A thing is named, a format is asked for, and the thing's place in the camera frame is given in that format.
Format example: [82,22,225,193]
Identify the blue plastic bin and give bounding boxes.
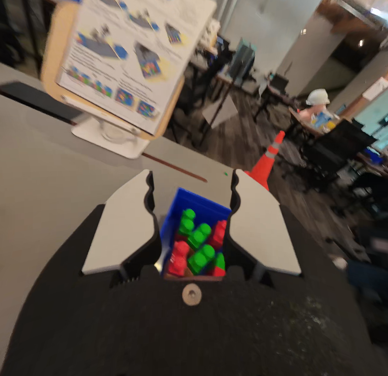
[159,187,232,279]

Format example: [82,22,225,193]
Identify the white folded sign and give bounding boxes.
[202,96,239,129]

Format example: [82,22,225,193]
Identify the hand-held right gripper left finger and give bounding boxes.
[82,169,162,275]

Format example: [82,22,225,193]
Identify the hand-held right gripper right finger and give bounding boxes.
[226,169,302,276]

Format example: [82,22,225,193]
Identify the printed instruction sheet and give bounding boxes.
[56,0,217,136]

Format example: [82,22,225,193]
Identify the pile of colourful toy blocks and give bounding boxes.
[167,208,228,278]

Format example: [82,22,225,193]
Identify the black inset table panel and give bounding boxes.
[0,81,82,125]

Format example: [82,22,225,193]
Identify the orange traffic cone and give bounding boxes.
[245,131,286,192]

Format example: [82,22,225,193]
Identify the black office chair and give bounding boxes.
[300,119,379,195]

